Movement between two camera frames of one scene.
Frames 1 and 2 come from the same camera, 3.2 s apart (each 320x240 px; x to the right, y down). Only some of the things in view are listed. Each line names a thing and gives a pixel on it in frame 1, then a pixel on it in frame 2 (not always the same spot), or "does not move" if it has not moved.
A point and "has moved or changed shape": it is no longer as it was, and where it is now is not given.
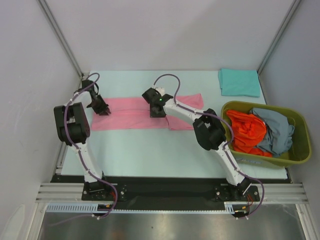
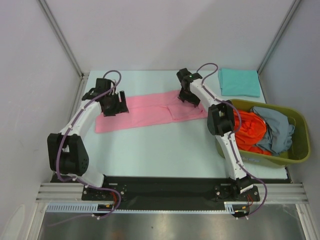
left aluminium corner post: x=50 y=17 does not move
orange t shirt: x=248 y=130 does not move
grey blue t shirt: x=278 y=136 does not move
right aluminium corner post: x=293 y=7 does not move
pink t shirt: x=134 y=113 has moved or changed shape
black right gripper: x=153 y=114 -> x=195 y=100
